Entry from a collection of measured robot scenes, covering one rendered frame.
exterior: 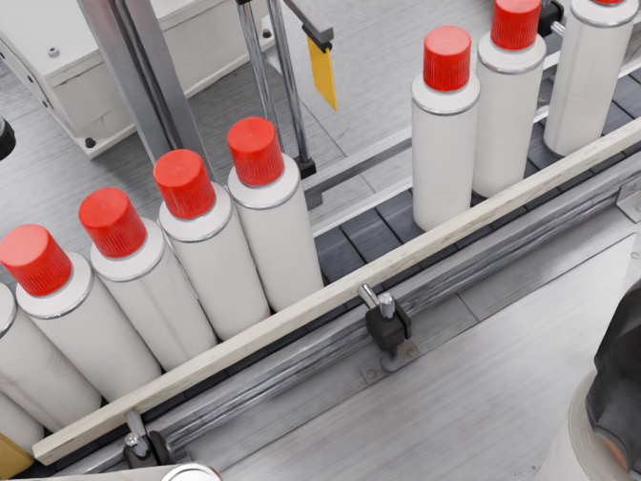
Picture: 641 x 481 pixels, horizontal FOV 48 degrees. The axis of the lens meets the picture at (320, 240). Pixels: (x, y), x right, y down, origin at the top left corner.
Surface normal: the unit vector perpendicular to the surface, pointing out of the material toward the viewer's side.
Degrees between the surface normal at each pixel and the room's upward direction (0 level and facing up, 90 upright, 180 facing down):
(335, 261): 0
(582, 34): 90
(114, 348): 90
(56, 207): 0
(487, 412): 0
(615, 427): 90
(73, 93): 90
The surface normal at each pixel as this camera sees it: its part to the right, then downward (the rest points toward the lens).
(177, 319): 0.64, 0.58
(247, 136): -0.08, -0.60
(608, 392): -0.98, 0.22
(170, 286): 0.82, 0.41
